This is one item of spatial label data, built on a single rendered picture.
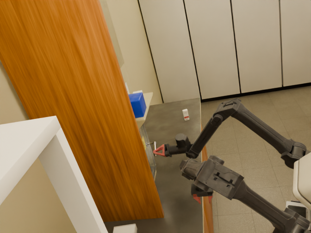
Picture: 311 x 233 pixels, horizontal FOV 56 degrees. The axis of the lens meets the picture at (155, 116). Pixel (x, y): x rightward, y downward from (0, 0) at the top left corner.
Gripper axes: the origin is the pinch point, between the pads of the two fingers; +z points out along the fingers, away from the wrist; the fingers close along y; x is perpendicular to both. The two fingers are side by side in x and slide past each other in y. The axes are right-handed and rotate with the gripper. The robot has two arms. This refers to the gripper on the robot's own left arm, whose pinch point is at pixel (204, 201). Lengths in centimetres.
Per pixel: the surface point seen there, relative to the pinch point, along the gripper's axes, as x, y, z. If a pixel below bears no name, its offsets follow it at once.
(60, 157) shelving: 71, 10, -83
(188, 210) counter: -10.3, 11.0, 15.7
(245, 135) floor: -218, -39, 110
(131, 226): 1.7, 40.3, 11.7
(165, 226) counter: -0.3, 22.9, 15.6
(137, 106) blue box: -17, 24, -47
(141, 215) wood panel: -6.1, 36.3, 12.8
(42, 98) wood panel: -6, 62, -64
